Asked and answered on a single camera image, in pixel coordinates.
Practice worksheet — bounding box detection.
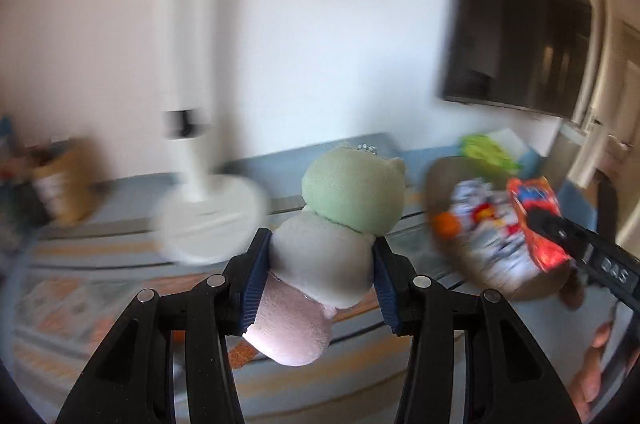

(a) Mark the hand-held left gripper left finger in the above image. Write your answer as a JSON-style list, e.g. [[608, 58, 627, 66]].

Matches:
[[55, 228, 273, 424]]

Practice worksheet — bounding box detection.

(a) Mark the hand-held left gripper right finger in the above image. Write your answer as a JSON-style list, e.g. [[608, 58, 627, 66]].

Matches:
[[372, 238, 583, 424]]

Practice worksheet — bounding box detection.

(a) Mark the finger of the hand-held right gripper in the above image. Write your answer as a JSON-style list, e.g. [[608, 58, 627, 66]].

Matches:
[[527, 208, 593, 272]]

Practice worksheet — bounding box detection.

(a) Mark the orange snack packet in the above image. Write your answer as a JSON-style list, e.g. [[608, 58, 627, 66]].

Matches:
[[506, 176, 572, 272]]

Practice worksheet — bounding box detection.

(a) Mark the pastel plush toy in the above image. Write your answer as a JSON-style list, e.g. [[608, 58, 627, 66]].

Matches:
[[245, 143, 407, 367]]

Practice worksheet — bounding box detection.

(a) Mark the woven brown basket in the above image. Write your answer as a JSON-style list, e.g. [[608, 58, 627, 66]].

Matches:
[[424, 156, 581, 302]]

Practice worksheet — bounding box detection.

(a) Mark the orange fruit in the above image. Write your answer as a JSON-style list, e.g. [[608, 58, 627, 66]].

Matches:
[[432, 211, 460, 239]]

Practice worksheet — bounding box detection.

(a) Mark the person's right hand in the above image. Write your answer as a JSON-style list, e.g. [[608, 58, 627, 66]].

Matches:
[[567, 320, 626, 420]]

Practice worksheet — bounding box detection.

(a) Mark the white door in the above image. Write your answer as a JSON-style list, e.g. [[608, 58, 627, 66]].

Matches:
[[570, 0, 640, 185]]

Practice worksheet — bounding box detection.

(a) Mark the black television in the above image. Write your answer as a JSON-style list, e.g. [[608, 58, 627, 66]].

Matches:
[[440, 0, 593, 119]]

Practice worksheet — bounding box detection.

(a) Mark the cardboard pen holder box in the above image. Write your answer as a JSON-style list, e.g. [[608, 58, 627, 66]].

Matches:
[[32, 139, 98, 225]]

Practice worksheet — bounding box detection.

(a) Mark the white standing fan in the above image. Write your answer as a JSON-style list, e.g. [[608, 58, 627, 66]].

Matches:
[[155, 0, 268, 265]]

